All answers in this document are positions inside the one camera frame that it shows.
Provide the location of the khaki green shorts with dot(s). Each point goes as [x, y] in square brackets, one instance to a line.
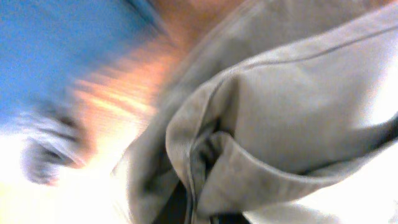
[271, 106]

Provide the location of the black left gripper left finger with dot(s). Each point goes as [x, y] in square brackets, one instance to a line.
[174, 210]

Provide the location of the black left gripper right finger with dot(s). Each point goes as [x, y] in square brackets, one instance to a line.
[231, 218]

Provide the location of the folded navy blue shorts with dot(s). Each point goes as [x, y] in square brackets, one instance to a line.
[47, 44]

